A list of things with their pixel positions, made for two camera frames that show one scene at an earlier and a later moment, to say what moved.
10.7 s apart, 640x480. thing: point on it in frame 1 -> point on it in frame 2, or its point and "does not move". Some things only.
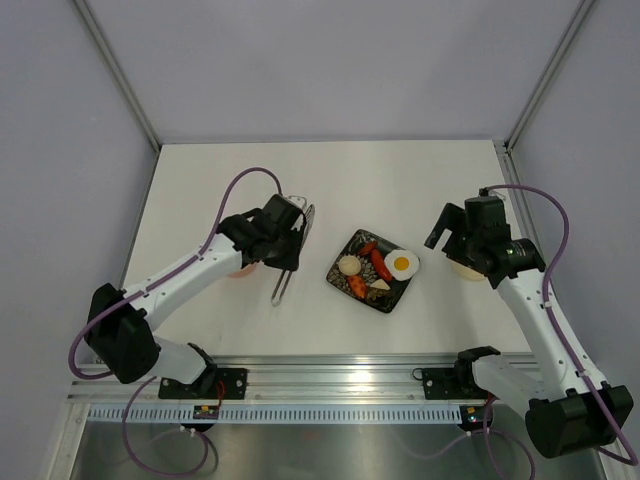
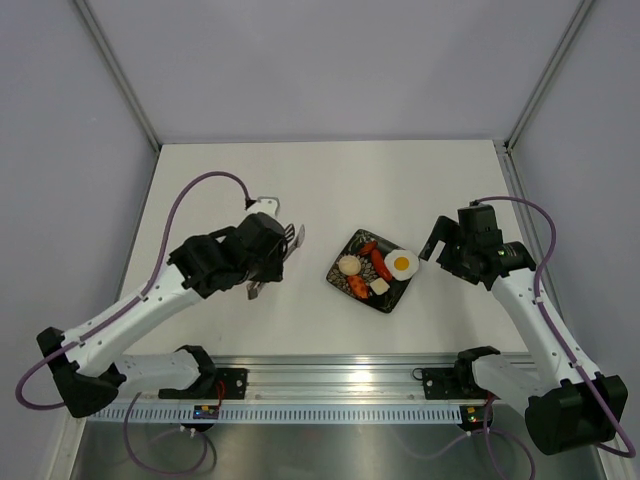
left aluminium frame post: x=116 y=63 does not move
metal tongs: x=297 y=224 -> x=253 y=287
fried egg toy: x=401 y=263 does not move
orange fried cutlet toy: x=358 y=285 does not move
